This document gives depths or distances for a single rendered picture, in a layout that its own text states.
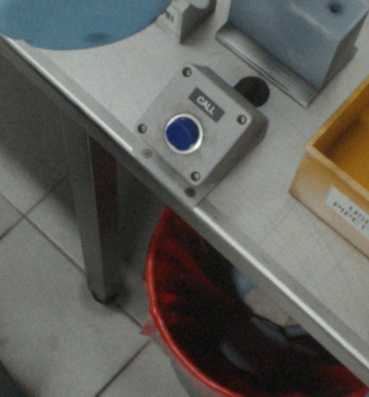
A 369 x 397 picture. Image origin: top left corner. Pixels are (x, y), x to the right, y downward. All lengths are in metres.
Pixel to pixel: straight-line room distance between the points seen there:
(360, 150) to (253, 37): 0.13
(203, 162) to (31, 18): 0.41
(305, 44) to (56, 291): 0.97
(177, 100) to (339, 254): 0.18
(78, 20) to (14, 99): 1.45
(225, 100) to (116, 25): 0.39
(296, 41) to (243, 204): 0.14
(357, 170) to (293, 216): 0.07
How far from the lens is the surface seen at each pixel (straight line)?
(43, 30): 0.40
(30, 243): 1.74
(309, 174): 0.79
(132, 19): 0.40
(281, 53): 0.87
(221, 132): 0.78
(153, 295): 1.26
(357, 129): 0.87
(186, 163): 0.79
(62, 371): 1.69
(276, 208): 0.84
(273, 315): 1.49
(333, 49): 0.81
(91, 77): 0.88
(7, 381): 1.35
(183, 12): 0.85
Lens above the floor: 1.67
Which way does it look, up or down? 71 degrees down
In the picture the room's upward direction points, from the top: 9 degrees clockwise
